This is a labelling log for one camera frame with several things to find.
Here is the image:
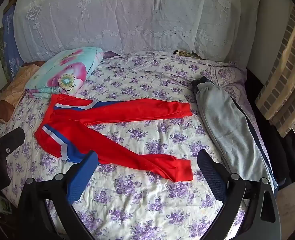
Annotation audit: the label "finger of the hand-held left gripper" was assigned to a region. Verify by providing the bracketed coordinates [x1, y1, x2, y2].
[0, 127, 26, 158]

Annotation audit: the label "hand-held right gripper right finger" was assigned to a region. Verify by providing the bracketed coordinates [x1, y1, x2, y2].
[197, 149, 281, 240]

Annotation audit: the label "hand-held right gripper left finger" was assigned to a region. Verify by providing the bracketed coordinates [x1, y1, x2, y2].
[19, 151, 98, 240]

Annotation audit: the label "red pants with striped sides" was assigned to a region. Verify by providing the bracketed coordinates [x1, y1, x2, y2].
[34, 94, 194, 182]

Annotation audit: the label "grey pants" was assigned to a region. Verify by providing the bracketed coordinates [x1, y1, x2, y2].
[196, 82, 279, 191]

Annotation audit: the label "purple floral bed sheet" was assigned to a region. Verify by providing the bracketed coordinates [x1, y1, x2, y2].
[0, 51, 279, 240]

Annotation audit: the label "folded floral quilt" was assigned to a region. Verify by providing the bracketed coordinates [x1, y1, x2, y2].
[25, 46, 104, 98]

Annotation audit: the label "blue printed pillow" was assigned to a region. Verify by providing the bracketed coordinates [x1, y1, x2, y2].
[2, 4, 24, 83]

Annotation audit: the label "dark navy garment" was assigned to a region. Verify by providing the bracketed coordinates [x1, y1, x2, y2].
[191, 76, 216, 101]

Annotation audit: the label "beige checkered curtain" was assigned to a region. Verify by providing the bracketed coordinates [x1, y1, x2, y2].
[255, 6, 295, 138]

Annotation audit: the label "wooden board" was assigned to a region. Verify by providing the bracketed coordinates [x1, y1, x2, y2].
[173, 50, 203, 60]

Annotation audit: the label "white lace cover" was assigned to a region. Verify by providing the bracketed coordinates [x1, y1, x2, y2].
[13, 0, 263, 63]

